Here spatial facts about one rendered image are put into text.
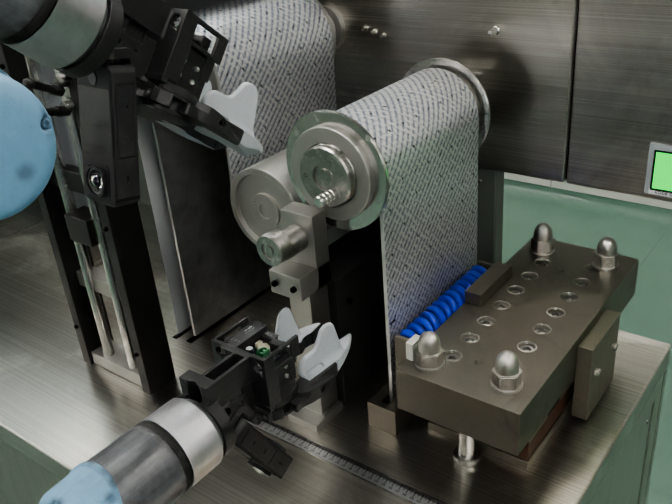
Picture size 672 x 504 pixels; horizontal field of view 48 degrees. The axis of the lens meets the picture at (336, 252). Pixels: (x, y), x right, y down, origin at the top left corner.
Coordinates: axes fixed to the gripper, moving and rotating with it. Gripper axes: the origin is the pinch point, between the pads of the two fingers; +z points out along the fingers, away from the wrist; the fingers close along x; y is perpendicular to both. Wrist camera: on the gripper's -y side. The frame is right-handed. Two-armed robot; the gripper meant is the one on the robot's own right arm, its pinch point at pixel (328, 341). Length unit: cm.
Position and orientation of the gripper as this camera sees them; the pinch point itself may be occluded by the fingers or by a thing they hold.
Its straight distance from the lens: 86.2
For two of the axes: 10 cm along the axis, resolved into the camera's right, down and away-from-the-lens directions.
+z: 6.0, -4.1, 6.9
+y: -0.8, -8.8, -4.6
